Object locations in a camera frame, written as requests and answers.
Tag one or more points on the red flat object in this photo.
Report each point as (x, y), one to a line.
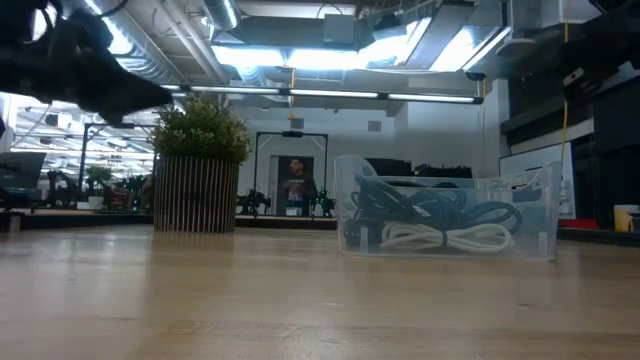
(577, 223)

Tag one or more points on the black aluminium table frame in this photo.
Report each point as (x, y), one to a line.
(285, 223)

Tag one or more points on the black background rig frame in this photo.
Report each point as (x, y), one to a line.
(292, 134)
(84, 150)

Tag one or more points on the dark computer monitor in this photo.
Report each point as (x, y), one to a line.
(20, 172)

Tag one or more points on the silver ventilation duct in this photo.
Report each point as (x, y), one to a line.
(222, 15)

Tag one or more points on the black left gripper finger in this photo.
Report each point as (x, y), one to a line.
(140, 95)
(112, 116)

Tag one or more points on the yellow cup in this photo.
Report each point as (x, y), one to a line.
(625, 220)

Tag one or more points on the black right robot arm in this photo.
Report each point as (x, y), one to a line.
(620, 7)

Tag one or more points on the green plant in ribbed pot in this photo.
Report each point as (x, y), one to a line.
(195, 190)

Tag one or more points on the small background potted plant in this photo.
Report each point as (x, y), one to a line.
(97, 175)

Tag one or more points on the person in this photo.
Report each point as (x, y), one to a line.
(297, 185)

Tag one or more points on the black equipment row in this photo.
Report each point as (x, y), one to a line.
(440, 171)

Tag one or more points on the black background robot arm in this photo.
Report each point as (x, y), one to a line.
(324, 201)
(252, 201)

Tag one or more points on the long ceiling light strip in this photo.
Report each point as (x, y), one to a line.
(330, 93)

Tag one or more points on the clear plastic bin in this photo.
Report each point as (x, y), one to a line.
(547, 220)

